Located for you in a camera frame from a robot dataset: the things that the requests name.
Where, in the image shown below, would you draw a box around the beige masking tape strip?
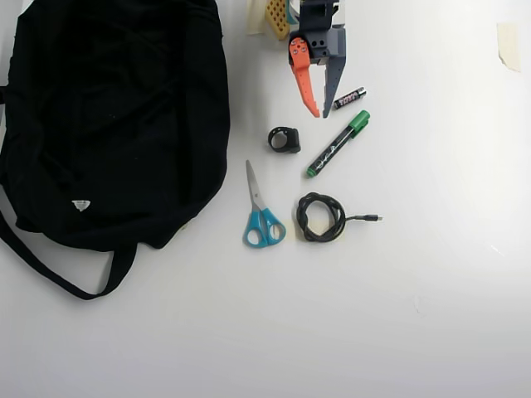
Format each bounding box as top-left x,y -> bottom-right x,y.
246,0 -> 267,36
496,22 -> 522,74

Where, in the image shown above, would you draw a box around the black plastic ring clip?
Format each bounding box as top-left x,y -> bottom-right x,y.
266,126 -> 301,154

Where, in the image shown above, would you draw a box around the coiled black USB cable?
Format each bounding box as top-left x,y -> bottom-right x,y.
295,191 -> 383,244

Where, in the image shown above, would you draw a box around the scissors with blue handles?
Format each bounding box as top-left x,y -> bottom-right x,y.
242,159 -> 287,250

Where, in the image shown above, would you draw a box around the green marker with black barrel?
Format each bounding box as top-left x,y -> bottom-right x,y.
305,109 -> 372,180

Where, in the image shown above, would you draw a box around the grey-blue gripper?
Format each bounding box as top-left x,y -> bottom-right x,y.
288,0 -> 348,119

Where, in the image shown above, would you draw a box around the yellow perforated block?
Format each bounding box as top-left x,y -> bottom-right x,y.
264,0 -> 290,41

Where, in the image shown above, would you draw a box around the black fabric bag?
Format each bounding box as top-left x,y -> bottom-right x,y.
0,0 -> 231,302

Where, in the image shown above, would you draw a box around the black AAA battery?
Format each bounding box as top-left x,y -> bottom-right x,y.
334,86 -> 367,110

